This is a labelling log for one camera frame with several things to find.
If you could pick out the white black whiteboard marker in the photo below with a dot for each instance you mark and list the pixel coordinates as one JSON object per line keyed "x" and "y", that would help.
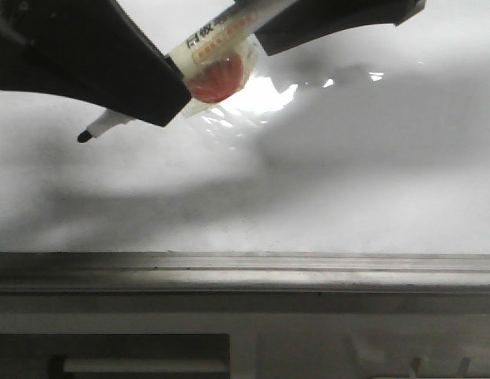
{"x": 213, "y": 51}

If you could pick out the grey aluminium whiteboard tray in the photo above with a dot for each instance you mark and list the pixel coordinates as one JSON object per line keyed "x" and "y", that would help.
{"x": 244, "y": 315}

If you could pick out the white whiteboard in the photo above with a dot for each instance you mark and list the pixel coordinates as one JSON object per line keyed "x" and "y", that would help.
{"x": 372, "y": 140}

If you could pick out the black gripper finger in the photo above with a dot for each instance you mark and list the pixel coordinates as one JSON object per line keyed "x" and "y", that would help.
{"x": 308, "y": 20}
{"x": 41, "y": 49}

